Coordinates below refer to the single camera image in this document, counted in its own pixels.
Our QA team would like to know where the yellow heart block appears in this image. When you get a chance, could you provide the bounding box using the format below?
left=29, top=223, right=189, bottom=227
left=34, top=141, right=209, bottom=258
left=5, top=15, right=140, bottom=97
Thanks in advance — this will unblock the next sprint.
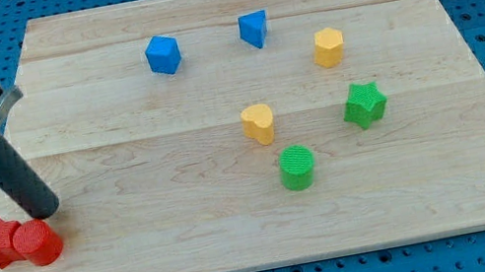
left=240, top=103, right=275, bottom=146

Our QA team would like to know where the wooden board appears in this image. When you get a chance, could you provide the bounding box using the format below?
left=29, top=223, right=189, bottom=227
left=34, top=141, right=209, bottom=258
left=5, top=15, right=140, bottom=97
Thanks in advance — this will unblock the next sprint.
left=0, top=0, right=485, bottom=272

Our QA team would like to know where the green cylinder block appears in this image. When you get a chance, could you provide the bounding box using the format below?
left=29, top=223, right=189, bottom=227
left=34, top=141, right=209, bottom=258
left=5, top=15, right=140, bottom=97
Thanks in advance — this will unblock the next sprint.
left=279, top=145, right=315, bottom=191

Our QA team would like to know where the blue triangular block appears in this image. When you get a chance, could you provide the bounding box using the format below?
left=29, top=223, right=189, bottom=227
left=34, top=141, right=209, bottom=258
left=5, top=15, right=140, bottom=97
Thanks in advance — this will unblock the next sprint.
left=238, top=9, right=267, bottom=49

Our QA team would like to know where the blue cube block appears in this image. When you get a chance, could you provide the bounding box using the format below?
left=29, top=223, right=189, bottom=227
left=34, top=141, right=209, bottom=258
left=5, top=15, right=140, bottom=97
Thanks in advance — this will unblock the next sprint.
left=145, top=35, right=181, bottom=75

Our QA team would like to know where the green star block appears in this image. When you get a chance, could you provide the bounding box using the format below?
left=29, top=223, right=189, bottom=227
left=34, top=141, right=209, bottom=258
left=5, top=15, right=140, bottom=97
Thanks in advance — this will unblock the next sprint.
left=343, top=82, right=388, bottom=130

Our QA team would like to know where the yellow hexagon block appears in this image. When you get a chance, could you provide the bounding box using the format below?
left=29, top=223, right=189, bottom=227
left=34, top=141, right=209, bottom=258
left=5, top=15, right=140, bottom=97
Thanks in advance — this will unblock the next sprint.
left=313, top=28, right=344, bottom=68

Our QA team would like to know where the red cylinder block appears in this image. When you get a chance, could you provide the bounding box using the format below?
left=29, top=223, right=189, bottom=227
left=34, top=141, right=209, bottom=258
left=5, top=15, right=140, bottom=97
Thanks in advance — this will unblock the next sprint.
left=12, top=219, right=64, bottom=267

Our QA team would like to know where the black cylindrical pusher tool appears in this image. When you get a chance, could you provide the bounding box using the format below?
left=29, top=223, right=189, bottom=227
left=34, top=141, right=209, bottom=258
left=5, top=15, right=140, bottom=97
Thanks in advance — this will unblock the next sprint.
left=0, top=136, right=59, bottom=219

